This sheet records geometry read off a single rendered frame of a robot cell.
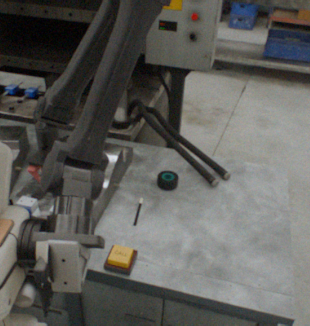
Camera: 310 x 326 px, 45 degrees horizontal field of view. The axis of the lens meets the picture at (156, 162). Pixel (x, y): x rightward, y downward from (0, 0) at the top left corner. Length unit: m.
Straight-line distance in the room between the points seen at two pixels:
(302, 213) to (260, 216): 1.38
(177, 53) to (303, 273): 1.41
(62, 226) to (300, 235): 2.05
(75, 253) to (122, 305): 0.72
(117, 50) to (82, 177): 0.24
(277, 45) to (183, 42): 3.03
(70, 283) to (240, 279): 0.60
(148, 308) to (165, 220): 0.29
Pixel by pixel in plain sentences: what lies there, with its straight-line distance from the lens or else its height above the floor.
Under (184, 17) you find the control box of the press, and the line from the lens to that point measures 1.65.
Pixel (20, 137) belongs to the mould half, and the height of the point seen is 0.91.
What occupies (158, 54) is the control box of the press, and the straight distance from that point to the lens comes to 1.72.
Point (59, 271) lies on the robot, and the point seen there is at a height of 1.17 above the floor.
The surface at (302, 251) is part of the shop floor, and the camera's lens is 2.46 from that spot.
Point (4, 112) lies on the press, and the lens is 2.01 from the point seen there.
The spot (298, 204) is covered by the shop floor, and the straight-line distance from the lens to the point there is 2.78.
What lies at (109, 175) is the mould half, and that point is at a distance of 1.29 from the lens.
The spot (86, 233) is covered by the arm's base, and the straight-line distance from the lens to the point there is 0.67.
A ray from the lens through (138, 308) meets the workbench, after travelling 1.33.
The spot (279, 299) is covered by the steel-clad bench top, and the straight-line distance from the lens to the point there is 1.14.
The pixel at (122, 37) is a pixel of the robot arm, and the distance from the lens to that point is 0.65.
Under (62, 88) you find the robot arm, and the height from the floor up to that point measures 1.33.
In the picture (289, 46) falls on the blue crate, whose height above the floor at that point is 0.40.
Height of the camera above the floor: 1.68
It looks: 35 degrees down
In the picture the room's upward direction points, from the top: 3 degrees clockwise
